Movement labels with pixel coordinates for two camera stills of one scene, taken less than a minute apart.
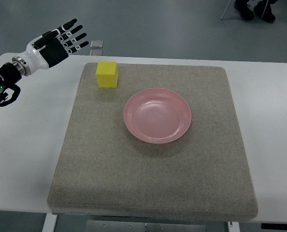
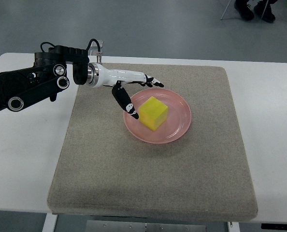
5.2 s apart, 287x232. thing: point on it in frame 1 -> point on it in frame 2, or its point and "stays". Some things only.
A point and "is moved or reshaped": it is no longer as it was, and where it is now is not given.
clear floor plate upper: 96,44 stays
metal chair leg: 225,10 stays
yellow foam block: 107,74 is moved or reshaped
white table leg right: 233,226 stays
